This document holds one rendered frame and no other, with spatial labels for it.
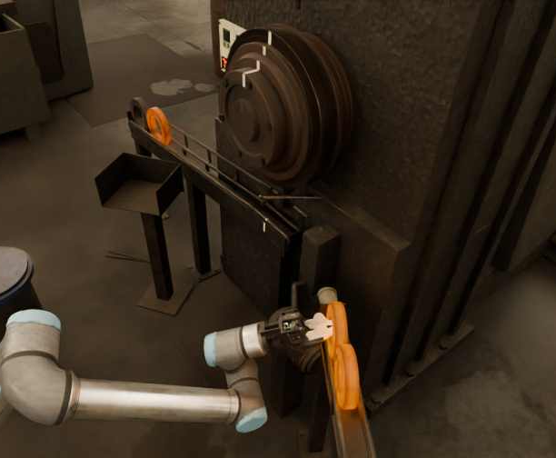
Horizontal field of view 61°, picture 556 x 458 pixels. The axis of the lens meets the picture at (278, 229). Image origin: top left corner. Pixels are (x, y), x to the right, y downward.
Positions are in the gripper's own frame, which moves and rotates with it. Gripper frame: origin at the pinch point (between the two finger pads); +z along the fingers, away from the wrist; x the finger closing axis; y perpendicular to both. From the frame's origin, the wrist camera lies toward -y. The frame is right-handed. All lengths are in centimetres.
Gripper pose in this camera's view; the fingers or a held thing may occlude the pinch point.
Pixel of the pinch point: (335, 327)
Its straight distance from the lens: 133.6
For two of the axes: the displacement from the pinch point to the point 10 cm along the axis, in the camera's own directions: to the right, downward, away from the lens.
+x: -0.5, -6.5, 7.6
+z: 9.6, -2.4, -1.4
